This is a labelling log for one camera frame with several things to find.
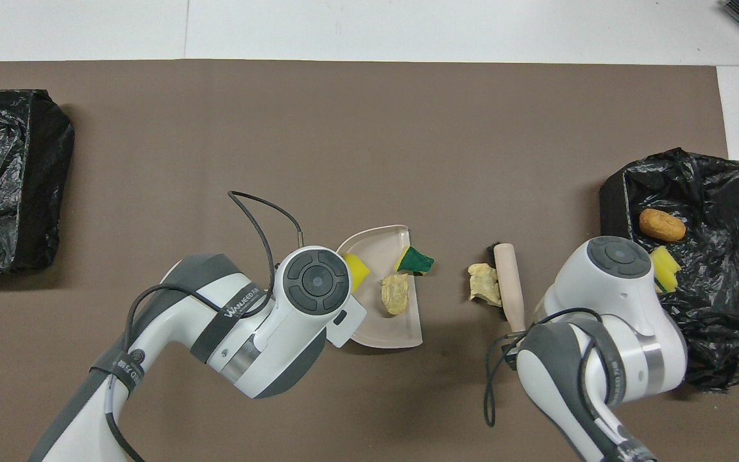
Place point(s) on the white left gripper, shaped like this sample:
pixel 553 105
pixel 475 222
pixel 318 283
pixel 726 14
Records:
pixel 346 324

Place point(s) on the beige hand brush black bristles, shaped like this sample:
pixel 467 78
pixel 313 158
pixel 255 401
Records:
pixel 510 282

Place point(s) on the beige foam chunk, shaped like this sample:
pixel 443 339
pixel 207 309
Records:
pixel 484 283
pixel 395 295

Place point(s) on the beige plastic dustpan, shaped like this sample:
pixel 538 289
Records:
pixel 385 324

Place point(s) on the yellow sponge piece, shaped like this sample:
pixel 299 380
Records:
pixel 416 260
pixel 358 271

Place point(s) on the green and yellow sponge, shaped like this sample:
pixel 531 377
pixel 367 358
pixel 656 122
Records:
pixel 666 266

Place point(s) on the brown oval foam lump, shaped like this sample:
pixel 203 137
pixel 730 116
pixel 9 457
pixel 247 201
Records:
pixel 662 225

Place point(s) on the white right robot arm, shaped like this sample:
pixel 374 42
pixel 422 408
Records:
pixel 620 301

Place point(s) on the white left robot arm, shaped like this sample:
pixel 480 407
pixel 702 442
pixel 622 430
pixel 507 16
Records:
pixel 247 340

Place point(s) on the black bag-lined bin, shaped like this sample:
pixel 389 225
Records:
pixel 722 321
pixel 42 141

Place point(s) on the brown table mat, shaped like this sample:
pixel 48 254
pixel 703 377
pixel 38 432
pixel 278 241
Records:
pixel 369 128

